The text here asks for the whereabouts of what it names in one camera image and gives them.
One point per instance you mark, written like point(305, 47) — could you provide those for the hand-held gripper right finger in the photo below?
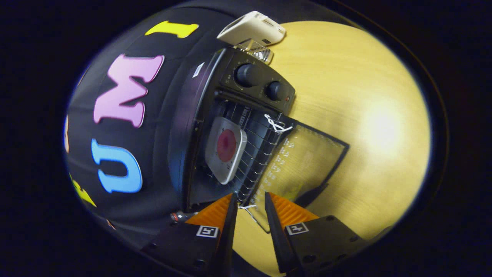
point(278, 238)

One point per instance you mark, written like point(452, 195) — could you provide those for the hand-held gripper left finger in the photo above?
point(226, 238)

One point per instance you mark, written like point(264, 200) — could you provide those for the white square plate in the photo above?
point(215, 165)

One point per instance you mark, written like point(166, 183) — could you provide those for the black toaster oven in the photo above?
point(184, 115)

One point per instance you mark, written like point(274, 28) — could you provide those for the white pop-up toaster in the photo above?
point(251, 27)

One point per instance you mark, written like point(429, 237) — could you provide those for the clear plastic water bottle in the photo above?
point(175, 216)

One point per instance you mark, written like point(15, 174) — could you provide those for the black backdrop cloth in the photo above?
point(96, 84)

